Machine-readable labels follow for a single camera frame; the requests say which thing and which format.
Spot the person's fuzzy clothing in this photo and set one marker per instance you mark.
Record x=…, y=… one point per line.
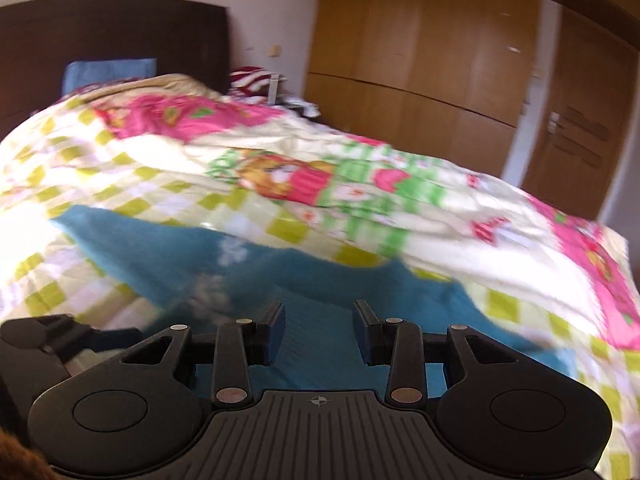
x=20, y=460

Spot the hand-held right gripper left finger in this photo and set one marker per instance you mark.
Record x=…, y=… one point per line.
x=272, y=330

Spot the red striped pillow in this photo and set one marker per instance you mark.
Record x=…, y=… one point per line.
x=250, y=77

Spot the wall switch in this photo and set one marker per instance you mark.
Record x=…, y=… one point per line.
x=274, y=50

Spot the blue pillow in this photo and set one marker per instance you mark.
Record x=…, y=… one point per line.
x=110, y=70

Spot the teal towel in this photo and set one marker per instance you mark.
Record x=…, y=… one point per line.
x=310, y=280

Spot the steel thermos bottle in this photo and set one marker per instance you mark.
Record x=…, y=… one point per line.
x=273, y=87

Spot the wooden wardrobe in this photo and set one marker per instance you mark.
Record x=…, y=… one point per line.
x=425, y=35

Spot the dark wooden bed headboard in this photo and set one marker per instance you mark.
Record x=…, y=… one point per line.
x=125, y=30

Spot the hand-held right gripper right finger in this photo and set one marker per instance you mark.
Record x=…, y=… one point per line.
x=364, y=330

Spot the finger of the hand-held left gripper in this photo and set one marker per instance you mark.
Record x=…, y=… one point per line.
x=55, y=335

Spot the wooden door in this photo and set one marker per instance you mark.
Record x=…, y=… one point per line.
x=575, y=125

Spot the green checkered plastic sheet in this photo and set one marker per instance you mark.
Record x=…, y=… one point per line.
x=125, y=180

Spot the black and white cloth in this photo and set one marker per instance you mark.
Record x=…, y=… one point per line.
x=302, y=106

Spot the pink floral printed quilt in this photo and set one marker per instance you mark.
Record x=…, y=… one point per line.
x=440, y=240

